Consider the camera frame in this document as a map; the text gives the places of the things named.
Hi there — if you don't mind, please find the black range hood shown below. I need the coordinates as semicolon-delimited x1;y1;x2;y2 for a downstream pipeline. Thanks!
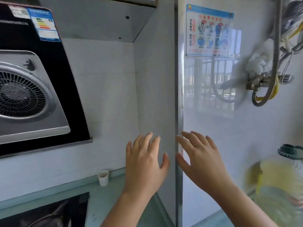
0;2;93;160

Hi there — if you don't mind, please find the person's left hand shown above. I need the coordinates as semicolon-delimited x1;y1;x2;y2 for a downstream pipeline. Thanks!
123;132;170;199

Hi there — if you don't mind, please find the grey hanging bundle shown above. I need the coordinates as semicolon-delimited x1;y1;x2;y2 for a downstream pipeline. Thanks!
280;1;303;51

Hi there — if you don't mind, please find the clear cooking oil bottle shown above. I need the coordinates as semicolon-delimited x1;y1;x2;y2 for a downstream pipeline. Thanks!
246;144;303;227

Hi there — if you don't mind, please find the blue bordered safety poster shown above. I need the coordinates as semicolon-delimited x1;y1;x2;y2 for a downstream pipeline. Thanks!
186;4;235;57

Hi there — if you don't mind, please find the white paper cup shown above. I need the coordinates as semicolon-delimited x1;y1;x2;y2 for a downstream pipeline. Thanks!
97;170;109;187

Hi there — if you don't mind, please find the black glass stove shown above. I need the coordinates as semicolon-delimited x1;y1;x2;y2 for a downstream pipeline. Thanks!
0;192;90;227

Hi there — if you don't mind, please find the yellow gas hose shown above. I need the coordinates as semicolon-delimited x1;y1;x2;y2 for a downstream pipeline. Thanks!
255;75;280;102

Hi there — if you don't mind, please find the white rag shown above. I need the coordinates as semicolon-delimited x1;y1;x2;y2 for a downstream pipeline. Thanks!
245;38;276;76

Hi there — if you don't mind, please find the person's right hand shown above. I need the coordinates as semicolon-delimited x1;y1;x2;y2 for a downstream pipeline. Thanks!
175;131;234;194

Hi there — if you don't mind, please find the blue white label sticker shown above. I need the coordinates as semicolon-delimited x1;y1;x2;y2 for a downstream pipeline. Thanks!
26;7;62;42

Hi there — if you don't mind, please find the small white sticker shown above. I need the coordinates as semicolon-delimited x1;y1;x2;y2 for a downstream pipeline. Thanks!
8;4;31;20

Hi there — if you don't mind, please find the brass gas valve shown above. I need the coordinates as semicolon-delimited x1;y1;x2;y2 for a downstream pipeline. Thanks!
246;73;294;90

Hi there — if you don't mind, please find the grey flexible gas hose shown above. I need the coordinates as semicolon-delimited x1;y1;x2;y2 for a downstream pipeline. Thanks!
251;0;284;108

